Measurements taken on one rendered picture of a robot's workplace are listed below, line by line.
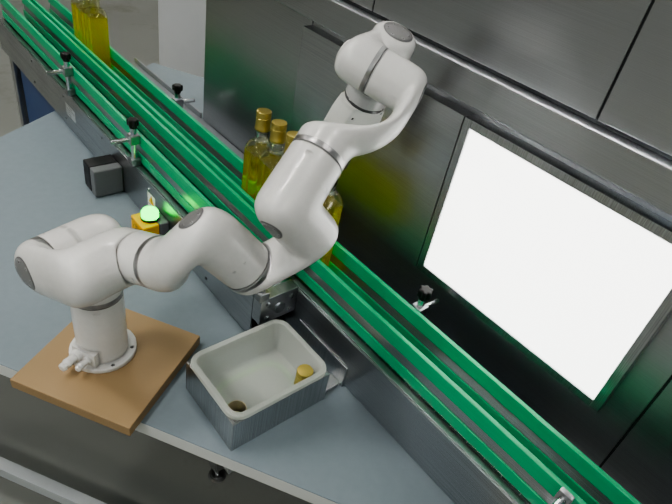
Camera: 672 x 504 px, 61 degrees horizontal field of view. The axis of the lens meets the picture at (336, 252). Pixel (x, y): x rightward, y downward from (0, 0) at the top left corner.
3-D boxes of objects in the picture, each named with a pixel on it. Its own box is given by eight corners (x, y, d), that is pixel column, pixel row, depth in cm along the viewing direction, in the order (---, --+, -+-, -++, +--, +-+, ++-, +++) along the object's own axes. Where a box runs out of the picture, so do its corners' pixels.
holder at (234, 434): (344, 387, 120) (350, 362, 115) (230, 451, 104) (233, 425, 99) (296, 335, 129) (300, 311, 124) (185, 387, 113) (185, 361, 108)
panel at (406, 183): (605, 404, 97) (719, 248, 76) (597, 412, 95) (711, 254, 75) (294, 160, 146) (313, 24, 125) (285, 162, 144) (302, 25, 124)
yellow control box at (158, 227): (169, 245, 146) (169, 222, 142) (142, 253, 142) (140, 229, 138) (157, 231, 150) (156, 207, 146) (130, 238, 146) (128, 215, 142)
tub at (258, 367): (325, 397, 116) (332, 369, 111) (230, 451, 103) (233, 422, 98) (277, 343, 126) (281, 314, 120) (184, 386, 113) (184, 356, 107)
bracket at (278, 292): (296, 311, 126) (300, 288, 121) (260, 327, 120) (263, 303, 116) (286, 302, 128) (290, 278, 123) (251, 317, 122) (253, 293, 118)
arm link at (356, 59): (397, 72, 81) (339, 38, 81) (368, 127, 89) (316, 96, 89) (425, 33, 91) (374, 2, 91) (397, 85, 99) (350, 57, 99)
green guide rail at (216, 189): (290, 275, 124) (294, 246, 120) (286, 276, 124) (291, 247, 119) (26, 15, 220) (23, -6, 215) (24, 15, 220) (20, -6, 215)
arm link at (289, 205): (245, 129, 86) (295, 187, 97) (166, 245, 81) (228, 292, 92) (324, 143, 76) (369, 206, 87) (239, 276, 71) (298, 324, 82)
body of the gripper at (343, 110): (377, 76, 102) (354, 122, 111) (333, 81, 97) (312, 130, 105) (401, 104, 100) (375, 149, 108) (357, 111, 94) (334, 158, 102)
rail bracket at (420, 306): (433, 333, 119) (452, 286, 111) (411, 346, 115) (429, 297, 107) (420, 321, 121) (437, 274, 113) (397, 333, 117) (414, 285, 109)
